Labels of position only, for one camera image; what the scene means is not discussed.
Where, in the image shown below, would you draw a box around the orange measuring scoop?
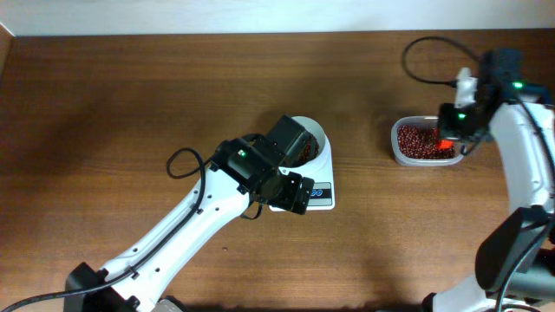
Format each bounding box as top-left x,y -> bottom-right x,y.
434,127 -> 454,151

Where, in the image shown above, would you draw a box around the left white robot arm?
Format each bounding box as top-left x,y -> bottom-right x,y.
63,115 -> 328,311

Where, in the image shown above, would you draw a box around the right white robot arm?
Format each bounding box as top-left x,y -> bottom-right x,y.
421,49 -> 554,311

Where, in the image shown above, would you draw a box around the white digital kitchen scale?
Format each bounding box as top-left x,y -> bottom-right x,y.
280,136 -> 336,211

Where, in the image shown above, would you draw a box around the red beans in bowl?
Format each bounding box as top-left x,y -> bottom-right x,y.
296,135 -> 319,166

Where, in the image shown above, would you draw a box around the white round bowl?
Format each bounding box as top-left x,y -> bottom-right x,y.
286,116 -> 329,172

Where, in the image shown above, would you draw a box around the clear plastic container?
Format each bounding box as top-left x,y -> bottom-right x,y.
391,116 -> 463,166

